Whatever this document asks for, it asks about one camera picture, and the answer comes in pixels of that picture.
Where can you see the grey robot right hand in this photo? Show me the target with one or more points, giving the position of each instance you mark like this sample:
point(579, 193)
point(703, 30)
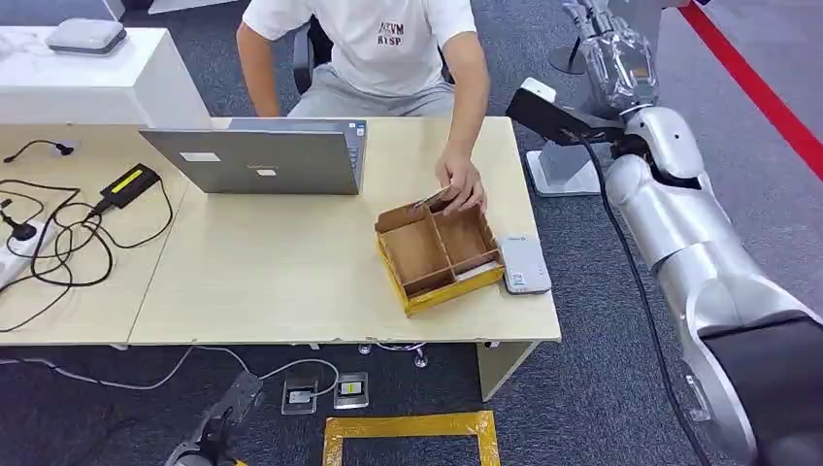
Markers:
point(620, 71)

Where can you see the person's left hand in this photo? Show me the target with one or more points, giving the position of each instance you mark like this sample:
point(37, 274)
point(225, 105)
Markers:
point(464, 180)

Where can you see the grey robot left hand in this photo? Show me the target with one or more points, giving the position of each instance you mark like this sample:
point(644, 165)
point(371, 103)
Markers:
point(222, 411)

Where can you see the wooden card box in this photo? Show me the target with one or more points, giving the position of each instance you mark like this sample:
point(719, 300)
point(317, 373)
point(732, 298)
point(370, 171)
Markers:
point(418, 251)

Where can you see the white card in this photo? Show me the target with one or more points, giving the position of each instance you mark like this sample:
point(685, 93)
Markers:
point(479, 271)

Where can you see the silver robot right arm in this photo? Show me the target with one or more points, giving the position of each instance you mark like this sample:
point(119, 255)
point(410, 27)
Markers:
point(675, 212)

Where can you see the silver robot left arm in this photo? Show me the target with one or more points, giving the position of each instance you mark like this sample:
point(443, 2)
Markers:
point(179, 460)

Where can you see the grey card reader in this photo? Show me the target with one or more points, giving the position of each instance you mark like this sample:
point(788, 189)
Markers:
point(524, 267)

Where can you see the person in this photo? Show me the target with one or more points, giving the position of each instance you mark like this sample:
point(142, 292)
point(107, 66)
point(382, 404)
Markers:
point(386, 58)

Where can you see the red floor tape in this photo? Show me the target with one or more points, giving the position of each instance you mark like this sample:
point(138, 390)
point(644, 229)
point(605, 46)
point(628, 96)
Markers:
point(765, 96)

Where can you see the chrome desk foot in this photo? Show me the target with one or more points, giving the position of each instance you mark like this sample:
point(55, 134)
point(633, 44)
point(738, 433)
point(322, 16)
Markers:
point(420, 359)

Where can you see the beige desk leg panel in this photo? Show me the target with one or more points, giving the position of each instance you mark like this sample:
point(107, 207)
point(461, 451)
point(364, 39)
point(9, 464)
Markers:
point(498, 370)

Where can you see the grey laptop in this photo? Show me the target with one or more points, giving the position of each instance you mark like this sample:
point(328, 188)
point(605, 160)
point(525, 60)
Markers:
point(257, 161)

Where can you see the black power adapter yellow label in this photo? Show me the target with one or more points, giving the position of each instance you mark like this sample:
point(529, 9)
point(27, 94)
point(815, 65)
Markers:
point(128, 185)

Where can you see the white power strip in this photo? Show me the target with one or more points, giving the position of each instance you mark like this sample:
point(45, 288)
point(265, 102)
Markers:
point(16, 257)

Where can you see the black plug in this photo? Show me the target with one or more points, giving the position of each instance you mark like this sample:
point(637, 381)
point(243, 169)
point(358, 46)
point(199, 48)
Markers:
point(26, 231)

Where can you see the white cabinet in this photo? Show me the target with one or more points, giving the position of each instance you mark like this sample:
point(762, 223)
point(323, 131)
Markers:
point(96, 83)

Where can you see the flat grey device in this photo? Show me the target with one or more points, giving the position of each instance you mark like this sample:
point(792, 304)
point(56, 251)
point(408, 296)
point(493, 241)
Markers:
point(85, 35)

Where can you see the black stanchion post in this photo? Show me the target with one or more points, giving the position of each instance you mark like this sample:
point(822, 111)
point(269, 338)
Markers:
point(566, 61)

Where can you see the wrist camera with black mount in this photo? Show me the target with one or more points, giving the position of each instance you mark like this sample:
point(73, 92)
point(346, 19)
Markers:
point(546, 116)

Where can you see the yellow tape frame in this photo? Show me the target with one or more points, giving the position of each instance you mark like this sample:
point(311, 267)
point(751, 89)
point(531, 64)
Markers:
point(405, 426)

